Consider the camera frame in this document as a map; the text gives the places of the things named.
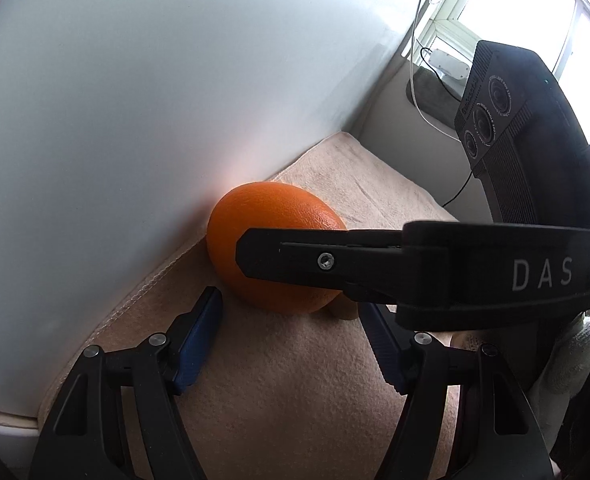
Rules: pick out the white device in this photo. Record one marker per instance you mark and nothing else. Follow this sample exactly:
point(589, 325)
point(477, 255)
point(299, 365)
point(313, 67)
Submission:
point(450, 62)

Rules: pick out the large orange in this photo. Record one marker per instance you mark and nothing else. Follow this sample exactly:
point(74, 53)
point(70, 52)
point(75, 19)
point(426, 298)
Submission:
point(265, 210)

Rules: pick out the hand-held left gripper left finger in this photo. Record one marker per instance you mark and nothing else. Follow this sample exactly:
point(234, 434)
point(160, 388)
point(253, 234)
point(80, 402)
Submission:
point(200, 345)

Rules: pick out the white cloth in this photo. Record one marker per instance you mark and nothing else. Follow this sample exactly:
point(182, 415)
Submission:
point(560, 360)

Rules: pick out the grey sill cloth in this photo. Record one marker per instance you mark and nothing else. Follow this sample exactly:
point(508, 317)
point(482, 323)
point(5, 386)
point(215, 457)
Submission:
point(435, 100)

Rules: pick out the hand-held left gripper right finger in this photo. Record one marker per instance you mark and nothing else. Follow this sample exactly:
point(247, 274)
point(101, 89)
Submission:
point(382, 345)

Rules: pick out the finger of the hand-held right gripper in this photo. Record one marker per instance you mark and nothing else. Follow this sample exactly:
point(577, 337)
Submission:
point(295, 260)

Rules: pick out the white framed window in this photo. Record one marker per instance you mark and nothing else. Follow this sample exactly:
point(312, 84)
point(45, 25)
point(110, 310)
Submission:
point(515, 0)

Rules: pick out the peach towel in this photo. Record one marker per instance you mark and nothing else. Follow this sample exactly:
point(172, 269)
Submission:
point(285, 400)

